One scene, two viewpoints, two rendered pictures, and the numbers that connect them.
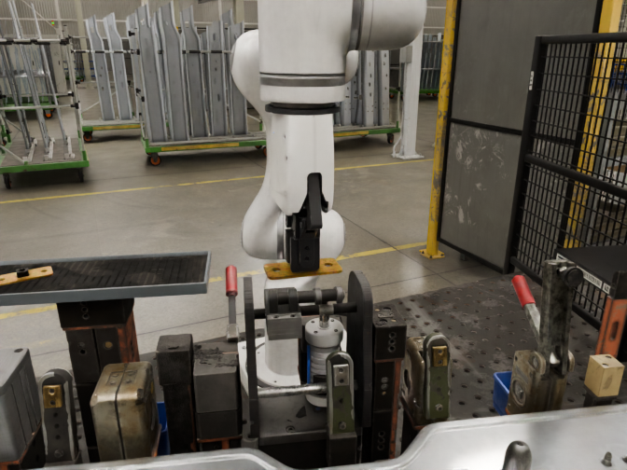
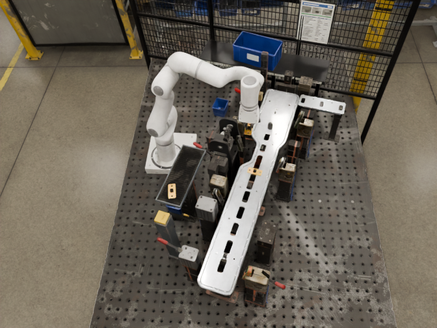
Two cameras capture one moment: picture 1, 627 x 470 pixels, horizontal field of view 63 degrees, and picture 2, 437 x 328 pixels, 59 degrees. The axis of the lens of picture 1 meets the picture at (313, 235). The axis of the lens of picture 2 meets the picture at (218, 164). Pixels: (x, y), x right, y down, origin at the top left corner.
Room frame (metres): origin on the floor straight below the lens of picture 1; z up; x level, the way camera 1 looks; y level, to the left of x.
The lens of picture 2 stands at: (-0.02, 1.20, 2.84)
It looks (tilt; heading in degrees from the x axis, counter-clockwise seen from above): 55 degrees down; 303
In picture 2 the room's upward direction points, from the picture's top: 6 degrees counter-clockwise
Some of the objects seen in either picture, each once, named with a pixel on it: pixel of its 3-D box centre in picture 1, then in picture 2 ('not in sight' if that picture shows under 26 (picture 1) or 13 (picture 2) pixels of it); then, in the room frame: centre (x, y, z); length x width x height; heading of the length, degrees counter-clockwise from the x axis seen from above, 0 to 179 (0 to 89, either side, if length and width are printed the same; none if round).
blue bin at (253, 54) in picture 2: not in sight; (257, 51); (0.82, -0.78, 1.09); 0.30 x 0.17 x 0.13; 1
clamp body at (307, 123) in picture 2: not in sight; (303, 139); (0.31, -0.35, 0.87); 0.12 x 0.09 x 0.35; 8
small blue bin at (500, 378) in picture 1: (521, 399); (220, 107); (0.98, -0.48, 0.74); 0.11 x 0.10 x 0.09; 98
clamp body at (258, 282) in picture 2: not in sight; (257, 286); (0.19, 0.64, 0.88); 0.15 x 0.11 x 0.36; 8
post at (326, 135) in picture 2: not in sight; (335, 123); (0.17, -0.59, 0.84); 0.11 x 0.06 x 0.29; 8
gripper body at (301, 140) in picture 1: (302, 152); (249, 111); (0.52, 0.01, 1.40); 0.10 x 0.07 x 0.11; 15
